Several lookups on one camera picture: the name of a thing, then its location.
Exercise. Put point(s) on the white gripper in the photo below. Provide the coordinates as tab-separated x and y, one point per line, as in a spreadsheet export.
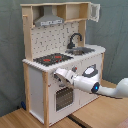
66	76

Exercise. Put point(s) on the white toy oven door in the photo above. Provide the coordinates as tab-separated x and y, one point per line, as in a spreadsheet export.
62	100

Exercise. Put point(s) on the white toy microwave door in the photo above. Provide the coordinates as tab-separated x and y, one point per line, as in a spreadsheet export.
94	11

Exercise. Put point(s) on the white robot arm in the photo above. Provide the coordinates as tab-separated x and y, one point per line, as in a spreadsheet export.
120	91

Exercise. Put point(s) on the wooden toy kitchen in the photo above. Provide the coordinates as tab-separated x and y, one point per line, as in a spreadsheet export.
45	40

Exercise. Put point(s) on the black toy stovetop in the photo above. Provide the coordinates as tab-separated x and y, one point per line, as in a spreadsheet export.
52	59

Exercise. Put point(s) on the grey toy sink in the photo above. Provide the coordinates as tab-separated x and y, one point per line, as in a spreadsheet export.
79	51

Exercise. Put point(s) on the grey range hood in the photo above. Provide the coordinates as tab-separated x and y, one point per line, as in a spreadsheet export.
48	18

